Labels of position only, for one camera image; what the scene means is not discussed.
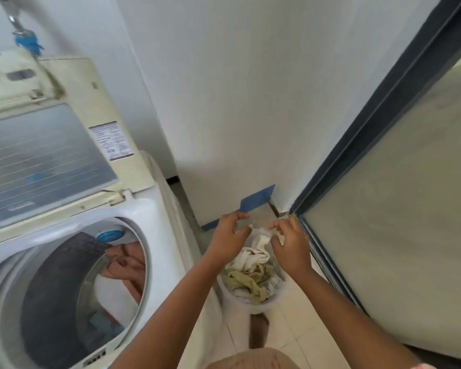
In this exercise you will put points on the translucent plastic laundry basket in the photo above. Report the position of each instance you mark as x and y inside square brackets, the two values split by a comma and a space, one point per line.
[249, 307]

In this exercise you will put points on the cream washing machine lid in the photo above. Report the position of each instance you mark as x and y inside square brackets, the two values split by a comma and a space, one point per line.
[42, 157]

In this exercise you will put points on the yellow clothes item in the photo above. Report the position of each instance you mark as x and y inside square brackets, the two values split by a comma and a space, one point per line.
[249, 280]

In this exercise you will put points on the metal water tap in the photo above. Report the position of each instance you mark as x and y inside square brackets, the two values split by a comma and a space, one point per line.
[11, 19]

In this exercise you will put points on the blue tape strip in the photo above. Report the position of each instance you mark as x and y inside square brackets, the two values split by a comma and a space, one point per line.
[257, 197]

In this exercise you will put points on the person's right hand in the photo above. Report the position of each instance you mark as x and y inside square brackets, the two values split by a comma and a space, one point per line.
[292, 249]

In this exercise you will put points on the person's right foot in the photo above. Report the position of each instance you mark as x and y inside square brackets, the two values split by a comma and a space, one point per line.
[259, 330]

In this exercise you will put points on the person's left forearm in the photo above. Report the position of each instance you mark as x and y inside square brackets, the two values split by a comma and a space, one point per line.
[169, 322]

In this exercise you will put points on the person's left hand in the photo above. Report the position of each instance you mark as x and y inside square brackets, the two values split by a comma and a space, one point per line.
[224, 238]

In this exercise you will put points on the light blue clothes item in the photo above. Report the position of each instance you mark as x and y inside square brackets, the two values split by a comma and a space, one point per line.
[103, 326]

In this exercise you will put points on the person's right forearm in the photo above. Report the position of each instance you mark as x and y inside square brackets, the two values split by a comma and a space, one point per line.
[349, 322]

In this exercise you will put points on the orange white clothes item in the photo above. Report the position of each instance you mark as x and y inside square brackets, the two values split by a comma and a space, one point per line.
[126, 261]

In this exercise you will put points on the cream blue washing machine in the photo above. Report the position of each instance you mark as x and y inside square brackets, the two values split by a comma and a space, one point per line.
[157, 226]

